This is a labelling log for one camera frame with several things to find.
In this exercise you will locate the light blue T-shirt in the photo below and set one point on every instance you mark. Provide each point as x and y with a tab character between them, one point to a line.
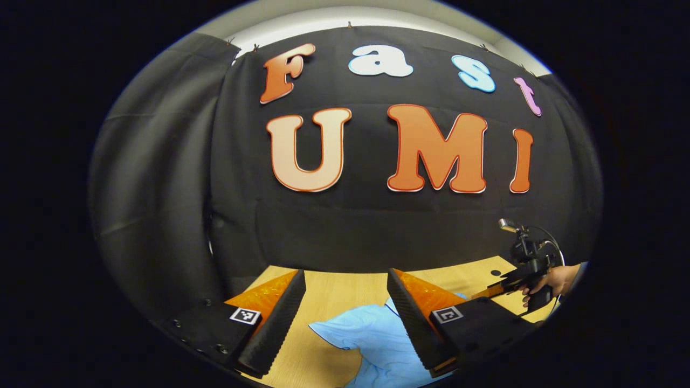
372	339

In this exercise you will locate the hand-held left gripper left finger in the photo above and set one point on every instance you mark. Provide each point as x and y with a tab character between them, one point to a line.
275	334

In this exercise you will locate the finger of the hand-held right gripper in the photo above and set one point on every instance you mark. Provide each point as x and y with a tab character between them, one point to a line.
509	280

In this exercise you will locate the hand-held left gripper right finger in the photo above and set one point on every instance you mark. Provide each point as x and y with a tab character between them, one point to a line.
415	334

